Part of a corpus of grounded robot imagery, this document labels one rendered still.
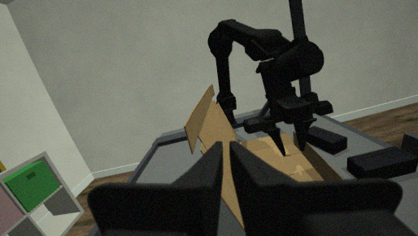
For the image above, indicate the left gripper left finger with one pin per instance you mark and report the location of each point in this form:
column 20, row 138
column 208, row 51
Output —
column 191, row 204

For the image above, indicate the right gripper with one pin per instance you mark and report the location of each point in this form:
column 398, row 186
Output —
column 268, row 124

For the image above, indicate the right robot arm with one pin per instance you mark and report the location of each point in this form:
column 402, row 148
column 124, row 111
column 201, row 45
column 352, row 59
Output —
column 299, row 59

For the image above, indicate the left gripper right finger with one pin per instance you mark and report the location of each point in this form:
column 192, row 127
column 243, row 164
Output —
column 271, row 202

